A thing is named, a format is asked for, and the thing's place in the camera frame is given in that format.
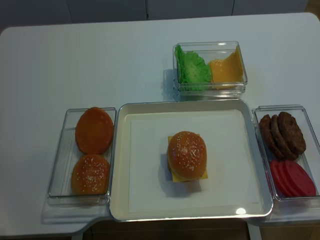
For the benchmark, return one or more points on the sesame bun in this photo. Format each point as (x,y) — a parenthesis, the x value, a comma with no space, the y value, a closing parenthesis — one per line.
(90,175)
(187,153)

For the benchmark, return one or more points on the green lettuce leaf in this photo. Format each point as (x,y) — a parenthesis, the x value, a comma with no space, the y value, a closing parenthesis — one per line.
(192,68)

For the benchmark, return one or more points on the clear lettuce cheese container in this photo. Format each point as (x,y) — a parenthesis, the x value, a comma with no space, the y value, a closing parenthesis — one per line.
(210,51)

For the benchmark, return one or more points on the white metal tray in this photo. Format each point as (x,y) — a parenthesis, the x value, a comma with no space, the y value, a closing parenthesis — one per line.
(119,185)

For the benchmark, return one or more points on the yellow cheese slice on burger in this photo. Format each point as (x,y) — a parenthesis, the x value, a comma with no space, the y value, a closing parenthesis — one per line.
(203,175)

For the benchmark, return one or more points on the plain bottom bun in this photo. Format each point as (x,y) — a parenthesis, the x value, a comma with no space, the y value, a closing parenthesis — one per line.
(94,131)

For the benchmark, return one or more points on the yellow cheese slice in container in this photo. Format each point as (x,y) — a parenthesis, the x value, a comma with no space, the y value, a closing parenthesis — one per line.
(228,70)

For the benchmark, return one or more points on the clear plastic bun container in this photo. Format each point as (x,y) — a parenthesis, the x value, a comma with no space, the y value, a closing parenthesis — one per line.
(60,186)

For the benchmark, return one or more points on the white paper liner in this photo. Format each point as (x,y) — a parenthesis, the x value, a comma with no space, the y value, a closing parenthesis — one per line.
(185,161)

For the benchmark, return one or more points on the brown meat patty left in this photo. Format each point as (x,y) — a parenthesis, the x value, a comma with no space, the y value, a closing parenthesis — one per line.
(265,130)

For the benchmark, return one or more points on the brown meat patty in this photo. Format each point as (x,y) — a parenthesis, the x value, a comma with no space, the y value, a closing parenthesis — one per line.
(280,141)
(291,133)
(265,130)

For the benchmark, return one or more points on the brown meat patty middle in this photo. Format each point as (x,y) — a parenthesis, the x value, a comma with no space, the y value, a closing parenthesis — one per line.
(280,141)

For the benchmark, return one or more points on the clear patty tomato container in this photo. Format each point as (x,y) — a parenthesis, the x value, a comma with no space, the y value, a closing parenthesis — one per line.
(309,160)

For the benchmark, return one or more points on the brown meat patty right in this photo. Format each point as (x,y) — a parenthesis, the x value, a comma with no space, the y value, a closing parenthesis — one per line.
(291,133)

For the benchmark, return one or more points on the red tomato slice left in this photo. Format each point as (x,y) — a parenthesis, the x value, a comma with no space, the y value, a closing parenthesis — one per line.
(278,178)

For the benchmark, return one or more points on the red tomato slice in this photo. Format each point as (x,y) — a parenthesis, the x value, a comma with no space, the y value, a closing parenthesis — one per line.
(278,178)
(299,179)
(289,186)

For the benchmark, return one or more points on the red tomato slice middle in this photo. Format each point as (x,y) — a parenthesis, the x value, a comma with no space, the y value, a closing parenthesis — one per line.
(289,186)

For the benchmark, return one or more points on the red tomato slice front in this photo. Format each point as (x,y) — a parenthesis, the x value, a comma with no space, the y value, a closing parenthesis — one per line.
(299,179)

